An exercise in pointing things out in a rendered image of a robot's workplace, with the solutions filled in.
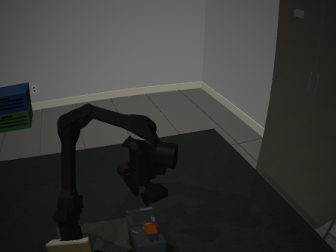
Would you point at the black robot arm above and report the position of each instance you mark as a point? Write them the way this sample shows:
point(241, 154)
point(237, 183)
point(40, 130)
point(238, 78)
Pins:
point(163, 155)

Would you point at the orange l-shaped part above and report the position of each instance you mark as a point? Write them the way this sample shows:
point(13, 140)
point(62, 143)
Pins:
point(150, 228)

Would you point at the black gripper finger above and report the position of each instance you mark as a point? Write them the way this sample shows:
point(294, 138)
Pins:
point(132, 185)
point(144, 199)

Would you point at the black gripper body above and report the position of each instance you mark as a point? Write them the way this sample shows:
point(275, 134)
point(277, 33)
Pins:
point(142, 176)

